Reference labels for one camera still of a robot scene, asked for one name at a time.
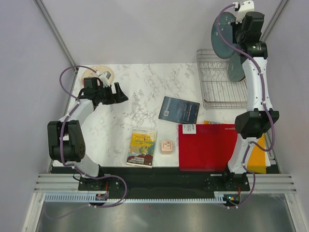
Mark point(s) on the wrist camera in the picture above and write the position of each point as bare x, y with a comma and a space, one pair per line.
242, 8
106, 78

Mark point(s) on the grey-green plate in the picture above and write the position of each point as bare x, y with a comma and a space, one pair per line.
235, 70

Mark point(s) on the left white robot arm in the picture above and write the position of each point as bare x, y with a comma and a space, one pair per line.
65, 138

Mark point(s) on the orange folder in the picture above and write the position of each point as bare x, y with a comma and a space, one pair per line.
257, 161

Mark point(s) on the white slotted cable duct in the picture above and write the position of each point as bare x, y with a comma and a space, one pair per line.
108, 198

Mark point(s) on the metal wire dish rack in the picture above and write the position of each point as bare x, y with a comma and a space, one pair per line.
217, 90

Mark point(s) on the red folder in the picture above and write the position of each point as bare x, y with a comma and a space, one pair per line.
209, 149

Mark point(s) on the dark teal speckled plate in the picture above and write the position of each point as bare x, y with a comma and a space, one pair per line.
222, 24

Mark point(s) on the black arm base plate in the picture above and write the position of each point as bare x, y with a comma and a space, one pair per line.
202, 181

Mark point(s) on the white label card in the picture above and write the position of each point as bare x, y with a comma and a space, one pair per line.
189, 129

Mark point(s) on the dark blue booklet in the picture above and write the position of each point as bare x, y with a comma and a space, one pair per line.
179, 111

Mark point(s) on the pink and cream plate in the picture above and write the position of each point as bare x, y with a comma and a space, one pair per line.
93, 72

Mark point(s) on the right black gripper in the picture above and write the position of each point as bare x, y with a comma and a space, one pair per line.
235, 27

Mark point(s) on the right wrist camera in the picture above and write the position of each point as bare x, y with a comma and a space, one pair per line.
242, 8

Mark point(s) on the yellow paperback book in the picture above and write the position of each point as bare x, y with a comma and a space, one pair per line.
142, 148

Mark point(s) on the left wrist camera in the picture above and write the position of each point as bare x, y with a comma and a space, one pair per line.
106, 78

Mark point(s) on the small pink box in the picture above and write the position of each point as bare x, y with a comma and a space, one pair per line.
166, 147

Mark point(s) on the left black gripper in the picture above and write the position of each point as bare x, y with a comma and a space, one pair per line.
119, 97

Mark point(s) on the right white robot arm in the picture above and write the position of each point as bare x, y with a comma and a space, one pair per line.
260, 115

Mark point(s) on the aluminium front frame rail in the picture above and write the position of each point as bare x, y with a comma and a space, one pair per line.
261, 183

